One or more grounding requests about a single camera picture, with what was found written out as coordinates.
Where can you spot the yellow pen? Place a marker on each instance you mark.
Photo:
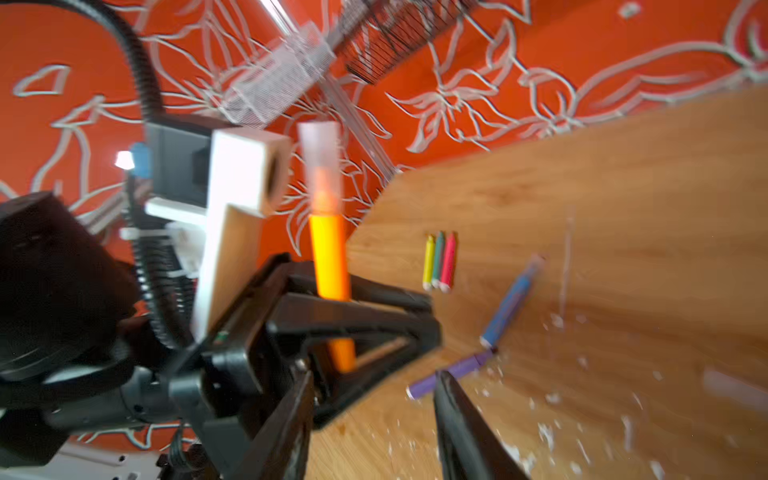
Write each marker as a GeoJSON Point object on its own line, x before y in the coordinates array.
{"type": "Point", "coordinates": [428, 262]}

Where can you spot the blue pen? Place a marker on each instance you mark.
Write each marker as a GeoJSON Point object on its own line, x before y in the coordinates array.
{"type": "Point", "coordinates": [511, 302]}

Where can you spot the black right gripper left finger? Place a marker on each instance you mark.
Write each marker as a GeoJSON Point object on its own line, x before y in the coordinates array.
{"type": "Point", "coordinates": [281, 447]}

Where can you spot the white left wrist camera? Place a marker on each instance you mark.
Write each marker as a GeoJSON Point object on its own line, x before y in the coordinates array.
{"type": "Point", "coordinates": [195, 207]}

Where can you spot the orange pen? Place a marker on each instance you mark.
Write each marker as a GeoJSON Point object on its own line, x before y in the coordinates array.
{"type": "Point", "coordinates": [332, 278]}

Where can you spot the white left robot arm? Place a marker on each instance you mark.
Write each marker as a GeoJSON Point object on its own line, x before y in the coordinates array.
{"type": "Point", "coordinates": [78, 352]}

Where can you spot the clear pen cap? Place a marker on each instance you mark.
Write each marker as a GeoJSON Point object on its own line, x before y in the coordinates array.
{"type": "Point", "coordinates": [320, 146]}
{"type": "Point", "coordinates": [725, 386]}

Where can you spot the clear pen cap on table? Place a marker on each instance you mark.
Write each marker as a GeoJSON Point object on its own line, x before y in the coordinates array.
{"type": "Point", "coordinates": [725, 386]}

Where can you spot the pink pen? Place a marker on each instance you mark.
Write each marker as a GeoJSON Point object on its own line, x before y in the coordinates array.
{"type": "Point", "coordinates": [449, 261]}

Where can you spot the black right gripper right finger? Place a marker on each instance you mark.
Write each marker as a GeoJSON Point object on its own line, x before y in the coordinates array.
{"type": "Point", "coordinates": [468, 449]}

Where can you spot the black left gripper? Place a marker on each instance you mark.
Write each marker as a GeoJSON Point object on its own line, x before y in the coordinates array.
{"type": "Point", "coordinates": [280, 328]}

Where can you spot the white mesh basket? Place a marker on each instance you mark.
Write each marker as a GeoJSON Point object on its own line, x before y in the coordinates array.
{"type": "Point", "coordinates": [264, 91]}

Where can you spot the green pen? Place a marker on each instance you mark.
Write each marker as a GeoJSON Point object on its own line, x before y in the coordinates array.
{"type": "Point", "coordinates": [438, 259]}

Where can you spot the black wire basket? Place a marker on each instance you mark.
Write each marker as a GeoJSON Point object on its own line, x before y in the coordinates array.
{"type": "Point", "coordinates": [377, 36]}

